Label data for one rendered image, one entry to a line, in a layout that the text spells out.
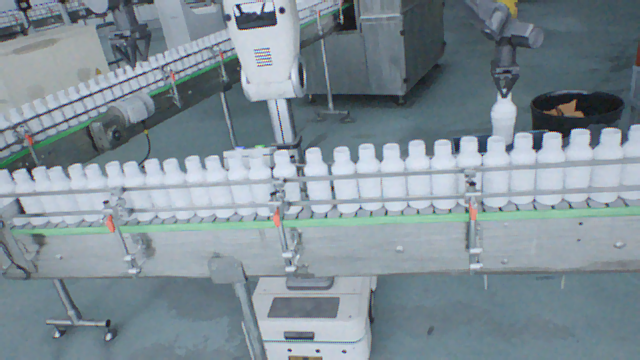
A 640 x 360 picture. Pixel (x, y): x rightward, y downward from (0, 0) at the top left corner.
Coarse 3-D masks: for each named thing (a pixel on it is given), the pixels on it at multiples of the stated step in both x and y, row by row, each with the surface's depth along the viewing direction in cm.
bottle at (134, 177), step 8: (128, 168) 127; (136, 168) 128; (128, 176) 128; (136, 176) 128; (144, 176) 130; (128, 184) 128; (136, 184) 128; (144, 184) 129; (128, 192) 129; (136, 192) 129; (144, 192) 130; (136, 200) 130; (144, 200) 130; (136, 208) 131; (144, 216) 132; (152, 216) 133
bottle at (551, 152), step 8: (544, 136) 106; (552, 136) 108; (560, 136) 105; (544, 144) 107; (552, 144) 105; (560, 144) 106; (544, 152) 107; (552, 152) 106; (560, 152) 106; (536, 160) 110; (544, 160) 107; (552, 160) 106; (560, 160) 106; (544, 168) 107; (552, 168) 106; (560, 168) 106; (536, 176) 111; (544, 176) 108; (552, 176) 107; (560, 176) 107; (536, 184) 111; (544, 184) 109; (552, 184) 108; (560, 184) 108; (536, 200) 113; (544, 200) 111; (552, 200) 110; (560, 200) 111
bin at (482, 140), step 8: (464, 136) 165; (472, 136) 164; (480, 136) 164; (488, 136) 163; (536, 136) 161; (456, 144) 167; (480, 144) 165; (512, 144) 163; (536, 144) 162; (480, 152) 167
